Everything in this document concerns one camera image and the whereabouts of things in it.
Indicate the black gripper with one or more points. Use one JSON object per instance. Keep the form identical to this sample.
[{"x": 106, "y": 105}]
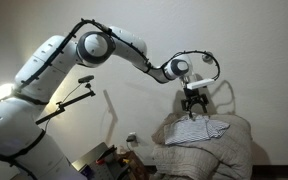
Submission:
[{"x": 192, "y": 96}]

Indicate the grey white striped garment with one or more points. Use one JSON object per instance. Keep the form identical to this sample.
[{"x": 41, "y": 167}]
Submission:
[{"x": 190, "y": 131}]

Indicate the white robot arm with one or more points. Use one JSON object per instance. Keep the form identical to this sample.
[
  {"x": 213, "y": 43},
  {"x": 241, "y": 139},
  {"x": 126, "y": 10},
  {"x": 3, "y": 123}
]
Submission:
[{"x": 4, "y": 133}]

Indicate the beige quilted blanket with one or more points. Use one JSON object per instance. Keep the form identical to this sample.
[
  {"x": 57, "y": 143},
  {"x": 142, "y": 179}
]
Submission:
[{"x": 197, "y": 156}]

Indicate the small yellow tool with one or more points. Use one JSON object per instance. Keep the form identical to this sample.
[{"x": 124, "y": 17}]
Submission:
[{"x": 126, "y": 161}]

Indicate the black webcam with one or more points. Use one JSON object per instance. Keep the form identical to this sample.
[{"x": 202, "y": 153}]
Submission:
[{"x": 85, "y": 79}]

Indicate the bright round lamp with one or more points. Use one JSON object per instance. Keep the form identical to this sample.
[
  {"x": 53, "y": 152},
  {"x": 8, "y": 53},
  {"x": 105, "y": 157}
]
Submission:
[{"x": 4, "y": 91}]

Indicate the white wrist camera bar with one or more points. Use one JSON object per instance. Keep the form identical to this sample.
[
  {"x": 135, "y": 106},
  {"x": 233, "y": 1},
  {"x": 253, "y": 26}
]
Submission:
[{"x": 200, "y": 83}]

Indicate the wall outlet adapter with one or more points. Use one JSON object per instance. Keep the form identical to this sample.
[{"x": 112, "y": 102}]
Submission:
[{"x": 131, "y": 137}]

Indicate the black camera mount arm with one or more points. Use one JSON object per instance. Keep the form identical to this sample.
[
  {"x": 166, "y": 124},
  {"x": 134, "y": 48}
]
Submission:
[{"x": 67, "y": 106}]

